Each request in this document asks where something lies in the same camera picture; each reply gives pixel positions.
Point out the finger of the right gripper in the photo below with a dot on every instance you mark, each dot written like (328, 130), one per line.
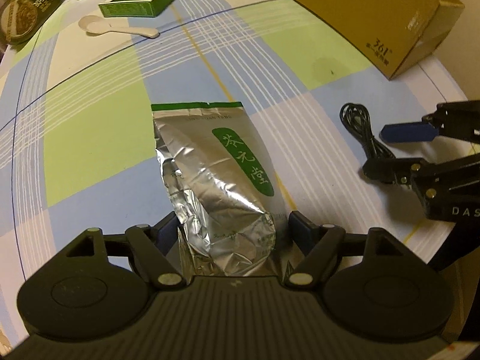
(408, 132)
(395, 171)

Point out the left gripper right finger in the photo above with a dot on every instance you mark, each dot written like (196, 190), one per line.
(319, 244)

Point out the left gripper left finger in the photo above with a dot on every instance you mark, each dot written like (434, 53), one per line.
(149, 245)

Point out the silver green tea pouch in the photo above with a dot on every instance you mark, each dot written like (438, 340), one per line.
(222, 186)

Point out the white plastic spoon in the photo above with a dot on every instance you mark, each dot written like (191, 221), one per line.
(96, 25)

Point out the green spray medicine box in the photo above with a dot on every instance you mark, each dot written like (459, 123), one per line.
(133, 8)

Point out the large brown cardboard box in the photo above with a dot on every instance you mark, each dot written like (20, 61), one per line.
(393, 35)

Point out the checked tablecloth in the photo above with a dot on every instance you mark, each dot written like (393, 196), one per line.
(236, 100)

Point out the dark oval food tray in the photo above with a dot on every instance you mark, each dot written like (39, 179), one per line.
(21, 19)

